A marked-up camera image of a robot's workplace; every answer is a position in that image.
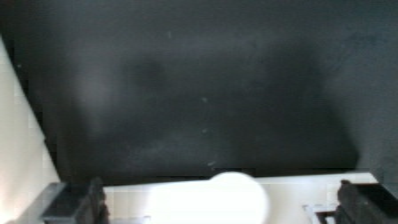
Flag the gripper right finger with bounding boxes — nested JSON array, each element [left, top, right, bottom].
[[334, 180, 398, 224]]

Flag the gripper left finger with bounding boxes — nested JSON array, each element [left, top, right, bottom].
[[40, 178, 110, 224]]

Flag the white front drawer box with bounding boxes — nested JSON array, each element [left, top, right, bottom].
[[104, 172, 376, 224]]

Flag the white U-shaped border fence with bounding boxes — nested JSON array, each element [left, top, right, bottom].
[[0, 36, 58, 224]]

